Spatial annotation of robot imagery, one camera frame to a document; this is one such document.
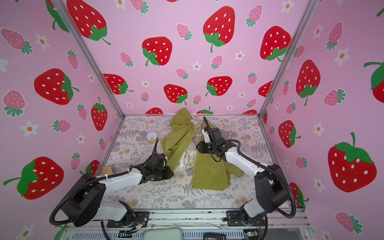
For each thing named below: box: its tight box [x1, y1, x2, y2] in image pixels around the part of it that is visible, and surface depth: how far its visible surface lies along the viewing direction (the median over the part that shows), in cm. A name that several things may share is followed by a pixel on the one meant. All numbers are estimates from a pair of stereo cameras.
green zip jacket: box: [161, 108, 195, 172], surface depth 99 cm
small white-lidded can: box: [146, 131, 158, 145], surface depth 103 cm
